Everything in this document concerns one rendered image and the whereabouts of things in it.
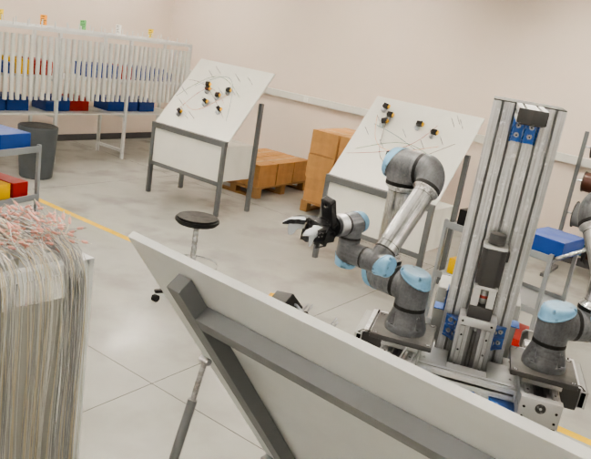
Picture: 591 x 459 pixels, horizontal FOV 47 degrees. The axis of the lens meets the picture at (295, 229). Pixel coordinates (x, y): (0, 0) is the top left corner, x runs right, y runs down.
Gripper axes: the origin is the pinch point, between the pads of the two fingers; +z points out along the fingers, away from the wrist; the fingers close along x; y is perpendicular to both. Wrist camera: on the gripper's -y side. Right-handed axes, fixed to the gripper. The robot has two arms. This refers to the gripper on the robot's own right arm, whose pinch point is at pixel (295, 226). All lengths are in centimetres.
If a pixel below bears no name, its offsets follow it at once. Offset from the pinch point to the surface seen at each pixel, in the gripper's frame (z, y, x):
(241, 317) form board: 62, -6, -41
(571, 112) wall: -676, 8, 172
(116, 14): -487, 75, 832
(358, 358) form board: 65, -16, -71
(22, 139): -103, 105, 358
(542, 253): -299, 64, 21
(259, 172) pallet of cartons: -476, 187, 450
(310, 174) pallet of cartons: -500, 165, 386
